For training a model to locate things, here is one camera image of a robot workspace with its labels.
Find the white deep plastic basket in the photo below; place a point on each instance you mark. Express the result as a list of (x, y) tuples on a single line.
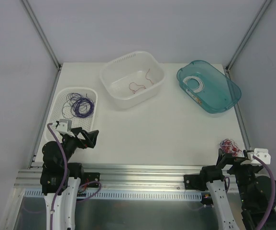
[(132, 78)]

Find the aluminium frame post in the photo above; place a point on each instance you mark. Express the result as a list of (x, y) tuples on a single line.
[(31, 15), (255, 22)]

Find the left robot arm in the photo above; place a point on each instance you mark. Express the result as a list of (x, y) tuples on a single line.
[(62, 180)]

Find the left aluminium frame post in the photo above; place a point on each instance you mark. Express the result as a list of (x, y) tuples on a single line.
[(31, 15)]

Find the right aluminium frame post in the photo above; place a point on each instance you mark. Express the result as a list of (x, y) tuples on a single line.
[(255, 22)]

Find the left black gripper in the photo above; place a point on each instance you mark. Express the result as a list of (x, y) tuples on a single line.
[(79, 138)]

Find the aluminium mounting rail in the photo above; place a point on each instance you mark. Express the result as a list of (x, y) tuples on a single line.
[(126, 177)]

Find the white perforated flat basket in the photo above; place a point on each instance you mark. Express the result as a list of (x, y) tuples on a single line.
[(77, 104)]

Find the white slotted cable duct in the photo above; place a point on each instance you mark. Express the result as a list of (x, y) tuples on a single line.
[(129, 195)]

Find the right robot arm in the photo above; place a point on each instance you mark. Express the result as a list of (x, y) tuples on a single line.
[(256, 187)]

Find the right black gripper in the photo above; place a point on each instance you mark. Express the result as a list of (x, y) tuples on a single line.
[(231, 160)]

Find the teal transparent plastic bin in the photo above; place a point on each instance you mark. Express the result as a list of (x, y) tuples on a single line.
[(208, 87)]

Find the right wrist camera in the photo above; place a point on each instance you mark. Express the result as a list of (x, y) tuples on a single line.
[(253, 157)]

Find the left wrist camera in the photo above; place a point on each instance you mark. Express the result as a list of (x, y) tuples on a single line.
[(63, 126)]

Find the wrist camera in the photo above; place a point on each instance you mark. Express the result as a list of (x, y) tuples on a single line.
[(63, 126), (253, 157)]

